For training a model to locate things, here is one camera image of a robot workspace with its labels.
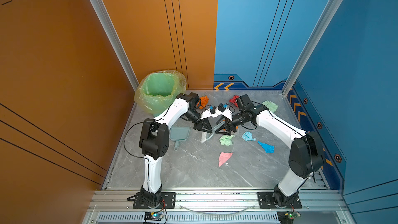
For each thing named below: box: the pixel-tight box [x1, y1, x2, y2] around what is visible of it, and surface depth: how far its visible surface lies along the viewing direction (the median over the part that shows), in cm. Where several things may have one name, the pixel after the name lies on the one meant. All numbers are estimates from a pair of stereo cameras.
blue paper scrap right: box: [257, 141, 276, 154], surface depth 92 cm
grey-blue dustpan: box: [169, 126, 191, 151], surface depth 98 cm
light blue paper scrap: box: [241, 131, 257, 142], surface depth 96 cm
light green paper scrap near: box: [219, 134, 236, 146], surface depth 93 cm
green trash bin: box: [140, 72, 180, 98], surface depth 98 cm
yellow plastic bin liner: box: [133, 69, 187, 115], surface depth 93 cm
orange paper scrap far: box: [199, 95, 210, 110], surface depth 114 cm
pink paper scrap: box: [218, 151, 233, 167], surface depth 89 cm
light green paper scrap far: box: [261, 100, 279, 114], surface depth 112 cm
